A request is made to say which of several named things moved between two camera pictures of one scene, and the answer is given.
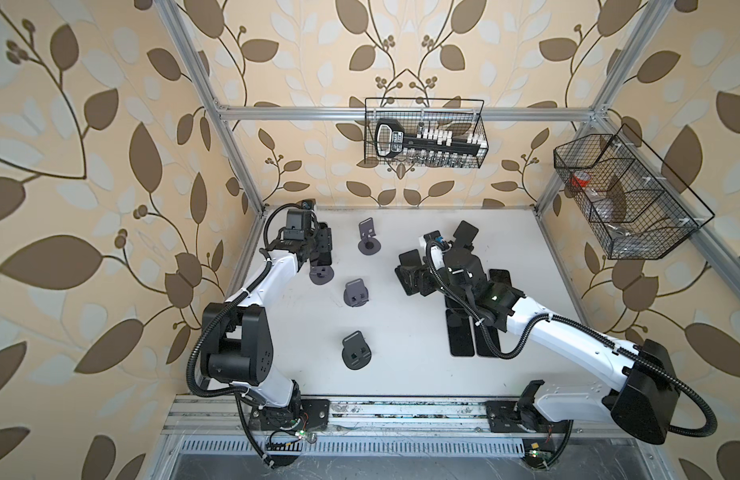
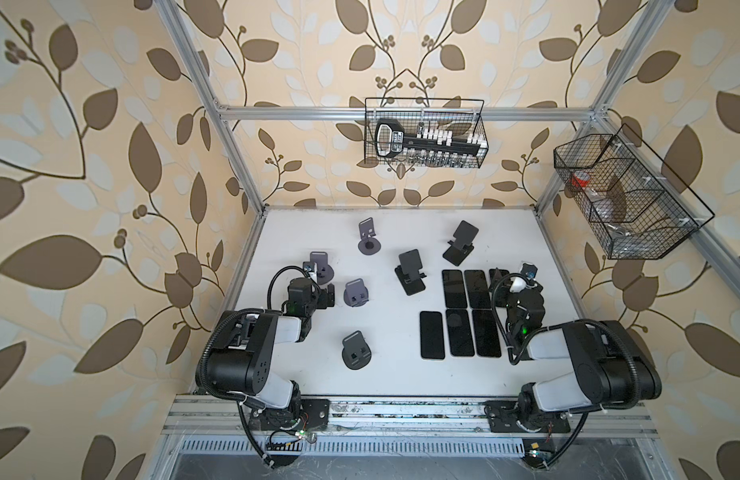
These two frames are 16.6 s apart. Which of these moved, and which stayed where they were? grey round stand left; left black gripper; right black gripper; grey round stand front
Moved: right black gripper; left black gripper
Stayed: grey round stand front; grey round stand left
